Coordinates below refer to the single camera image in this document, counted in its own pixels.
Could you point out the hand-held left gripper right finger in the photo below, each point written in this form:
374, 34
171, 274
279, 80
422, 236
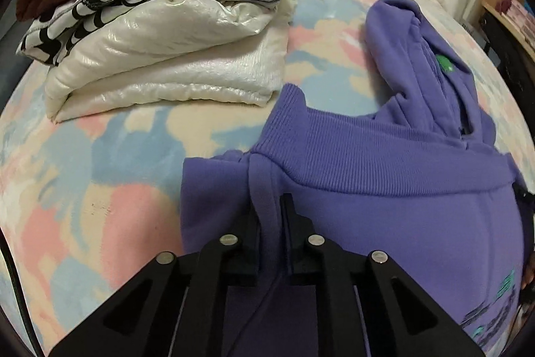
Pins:
299, 252

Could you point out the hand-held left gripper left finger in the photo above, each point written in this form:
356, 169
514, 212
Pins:
246, 252

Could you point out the purple zip hoodie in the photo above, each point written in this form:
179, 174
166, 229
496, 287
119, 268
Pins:
376, 173

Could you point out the pastel patterned bedspread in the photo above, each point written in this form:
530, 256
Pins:
104, 173

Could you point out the folded white puffy jacket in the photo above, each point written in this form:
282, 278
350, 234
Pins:
167, 60

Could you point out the black bag under shelf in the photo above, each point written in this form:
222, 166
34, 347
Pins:
510, 56

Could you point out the wooden shelf unit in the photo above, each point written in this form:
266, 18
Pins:
495, 12

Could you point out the pink mini drawer boxes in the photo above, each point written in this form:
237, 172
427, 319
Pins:
518, 10

